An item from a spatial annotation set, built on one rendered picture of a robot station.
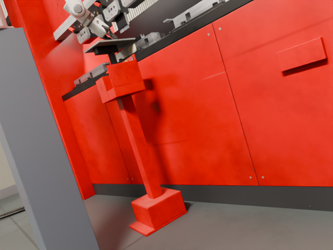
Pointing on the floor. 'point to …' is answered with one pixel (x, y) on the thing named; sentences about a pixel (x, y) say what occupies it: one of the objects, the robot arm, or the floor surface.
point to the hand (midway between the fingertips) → (112, 39)
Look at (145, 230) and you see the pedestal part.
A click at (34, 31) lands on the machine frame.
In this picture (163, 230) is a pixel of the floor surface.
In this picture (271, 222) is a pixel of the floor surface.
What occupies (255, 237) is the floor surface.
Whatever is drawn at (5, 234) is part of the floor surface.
